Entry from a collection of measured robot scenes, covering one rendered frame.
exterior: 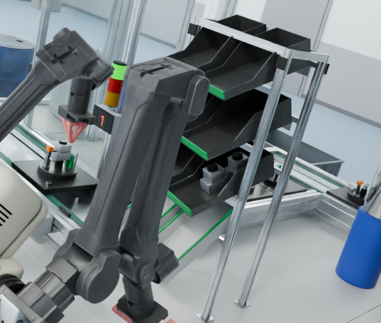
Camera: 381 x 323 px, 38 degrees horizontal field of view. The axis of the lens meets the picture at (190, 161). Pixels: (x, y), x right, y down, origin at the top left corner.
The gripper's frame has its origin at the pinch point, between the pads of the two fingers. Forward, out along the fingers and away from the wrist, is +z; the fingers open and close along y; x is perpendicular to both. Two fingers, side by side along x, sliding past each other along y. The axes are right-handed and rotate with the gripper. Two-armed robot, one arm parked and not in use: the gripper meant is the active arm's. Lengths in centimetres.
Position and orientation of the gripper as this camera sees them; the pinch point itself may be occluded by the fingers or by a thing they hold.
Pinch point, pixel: (71, 140)
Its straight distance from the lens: 167.7
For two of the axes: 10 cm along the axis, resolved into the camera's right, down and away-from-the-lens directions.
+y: -6.7, -4.1, 6.2
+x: -7.0, 0.7, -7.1
